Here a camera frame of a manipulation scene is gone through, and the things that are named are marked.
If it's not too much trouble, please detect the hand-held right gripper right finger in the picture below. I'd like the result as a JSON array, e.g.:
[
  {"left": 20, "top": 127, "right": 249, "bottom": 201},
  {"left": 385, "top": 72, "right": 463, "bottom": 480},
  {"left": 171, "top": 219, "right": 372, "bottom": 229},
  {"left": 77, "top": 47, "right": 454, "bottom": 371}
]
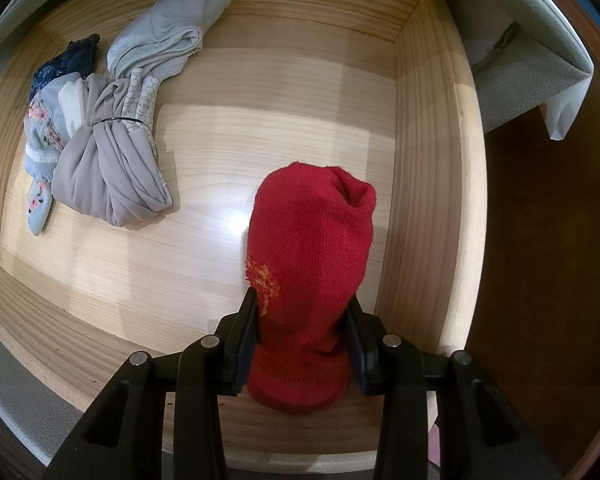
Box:
[{"left": 342, "top": 295, "right": 556, "bottom": 480}]

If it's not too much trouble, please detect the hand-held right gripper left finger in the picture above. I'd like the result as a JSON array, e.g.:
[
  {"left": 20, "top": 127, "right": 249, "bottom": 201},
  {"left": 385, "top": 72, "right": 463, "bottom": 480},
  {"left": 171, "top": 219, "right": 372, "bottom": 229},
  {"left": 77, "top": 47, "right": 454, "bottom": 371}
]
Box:
[{"left": 45, "top": 287, "right": 258, "bottom": 480}]

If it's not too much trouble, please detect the red knit sock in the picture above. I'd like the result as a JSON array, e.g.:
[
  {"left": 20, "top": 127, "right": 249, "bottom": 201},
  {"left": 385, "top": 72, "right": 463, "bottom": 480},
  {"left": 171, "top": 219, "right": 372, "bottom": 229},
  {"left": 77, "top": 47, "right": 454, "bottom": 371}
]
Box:
[{"left": 243, "top": 161, "right": 377, "bottom": 415}]

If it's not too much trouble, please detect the light wooden drawer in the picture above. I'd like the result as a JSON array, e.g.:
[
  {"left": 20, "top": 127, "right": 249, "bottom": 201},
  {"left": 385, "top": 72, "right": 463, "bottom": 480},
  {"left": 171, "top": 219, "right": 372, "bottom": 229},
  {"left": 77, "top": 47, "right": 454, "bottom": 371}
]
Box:
[{"left": 0, "top": 0, "right": 486, "bottom": 476}]

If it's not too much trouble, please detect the pale blue underwear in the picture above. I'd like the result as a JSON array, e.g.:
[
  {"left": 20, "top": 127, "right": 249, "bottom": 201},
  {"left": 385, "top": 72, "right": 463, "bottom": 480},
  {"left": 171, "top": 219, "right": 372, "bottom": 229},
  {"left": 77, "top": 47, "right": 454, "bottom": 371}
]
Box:
[{"left": 106, "top": 0, "right": 234, "bottom": 133}]

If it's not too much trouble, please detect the navy lace underwear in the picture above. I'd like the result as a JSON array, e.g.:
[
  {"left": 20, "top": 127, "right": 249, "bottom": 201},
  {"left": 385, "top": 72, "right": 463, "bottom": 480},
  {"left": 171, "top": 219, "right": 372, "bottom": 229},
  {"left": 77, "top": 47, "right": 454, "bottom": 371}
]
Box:
[{"left": 29, "top": 34, "right": 102, "bottom": 102}]

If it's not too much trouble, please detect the taupe underwear bundle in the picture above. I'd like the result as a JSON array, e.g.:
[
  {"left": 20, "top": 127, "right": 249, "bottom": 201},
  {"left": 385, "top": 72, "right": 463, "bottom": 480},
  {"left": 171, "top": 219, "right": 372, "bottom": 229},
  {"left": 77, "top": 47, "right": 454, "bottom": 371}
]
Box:
[{"left": 51, "top": 72, "right": 174, "bottom": 227}]

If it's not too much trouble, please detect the light blue floral sock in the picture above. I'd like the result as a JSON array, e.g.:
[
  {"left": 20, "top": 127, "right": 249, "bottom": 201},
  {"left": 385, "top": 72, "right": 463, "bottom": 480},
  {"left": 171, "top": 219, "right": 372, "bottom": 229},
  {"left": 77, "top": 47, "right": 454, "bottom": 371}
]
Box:
[{"left": 24, "top": 74, "right": 86, "bottom": 237}]

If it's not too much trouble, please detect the white dotted cloth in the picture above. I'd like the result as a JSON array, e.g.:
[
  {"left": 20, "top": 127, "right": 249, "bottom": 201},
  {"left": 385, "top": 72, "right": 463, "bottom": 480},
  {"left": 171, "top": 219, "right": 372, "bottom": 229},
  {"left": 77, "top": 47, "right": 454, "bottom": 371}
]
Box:
[{"left": 544, "top": 72, "right": 588, "bottom": 141}]

